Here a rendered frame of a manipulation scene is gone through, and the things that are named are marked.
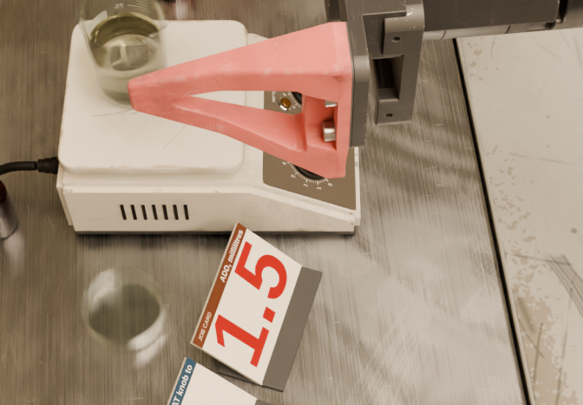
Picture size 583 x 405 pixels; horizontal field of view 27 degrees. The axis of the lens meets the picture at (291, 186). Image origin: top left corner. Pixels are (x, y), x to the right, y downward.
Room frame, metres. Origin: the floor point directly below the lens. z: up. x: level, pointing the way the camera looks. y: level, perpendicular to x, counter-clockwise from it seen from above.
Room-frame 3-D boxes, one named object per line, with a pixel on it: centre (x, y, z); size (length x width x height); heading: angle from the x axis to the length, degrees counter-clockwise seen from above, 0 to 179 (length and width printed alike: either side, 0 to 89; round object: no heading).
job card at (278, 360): (0.34, 0.02, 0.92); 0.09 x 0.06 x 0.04; 163
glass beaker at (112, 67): (0.47, 0.10, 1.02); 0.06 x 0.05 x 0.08; 80
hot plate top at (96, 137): (0.46, 0.09, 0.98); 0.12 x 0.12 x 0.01; 0
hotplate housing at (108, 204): (0.46, 0.06, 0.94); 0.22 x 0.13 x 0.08; 90
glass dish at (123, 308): (0.34, 0.11, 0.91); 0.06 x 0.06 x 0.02
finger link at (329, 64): (0.26, 0.01, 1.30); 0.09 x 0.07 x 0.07; 95
